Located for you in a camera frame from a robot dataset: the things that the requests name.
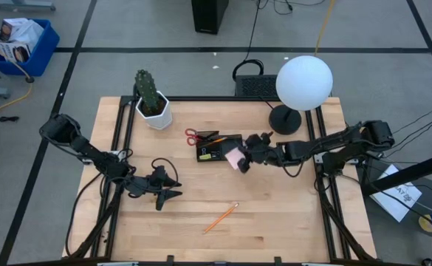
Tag yellow hanging cable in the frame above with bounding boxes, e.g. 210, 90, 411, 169
314, 0, 337, 58
0, 32, 35, 117

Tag black metal beam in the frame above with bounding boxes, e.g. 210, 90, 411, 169
363, 149, 432, 197

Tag black vented box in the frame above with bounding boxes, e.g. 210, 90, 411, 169
234, 74, 281, 98

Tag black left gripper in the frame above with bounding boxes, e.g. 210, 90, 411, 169
126, 166, 184, 212

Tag black computer tower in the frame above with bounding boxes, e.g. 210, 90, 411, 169
191, 0, 230, 35

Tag green cactus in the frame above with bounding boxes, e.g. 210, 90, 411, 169
134, 69, 162, 114

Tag white paper sheet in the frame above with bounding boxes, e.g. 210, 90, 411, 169
369, 163, 423, 224

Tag white globe lamp black base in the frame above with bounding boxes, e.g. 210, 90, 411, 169
268, 55, 334, 136

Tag blue plastic bin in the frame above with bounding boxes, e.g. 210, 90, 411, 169
0, 18, 61, 78

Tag white printed carton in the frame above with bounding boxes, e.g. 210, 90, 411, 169
0, 41, 32, 64
0, 18, 29, 43

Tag black mesh desk organizer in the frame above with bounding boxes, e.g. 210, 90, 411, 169
195, 129, 244, 163

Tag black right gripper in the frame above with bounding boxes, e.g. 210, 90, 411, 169
237, 133, 288, 175

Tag yellow pencil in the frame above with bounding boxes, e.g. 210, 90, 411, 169
204, 137, 229, 147
202, 202, 240, 235

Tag white plant pot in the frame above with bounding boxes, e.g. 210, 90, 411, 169
134, 89, 174, 132

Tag red-handled scissors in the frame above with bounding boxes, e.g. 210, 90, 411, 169
184, 127, 221, 147

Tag black cable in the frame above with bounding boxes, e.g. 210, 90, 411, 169
231, 0, 265, 81

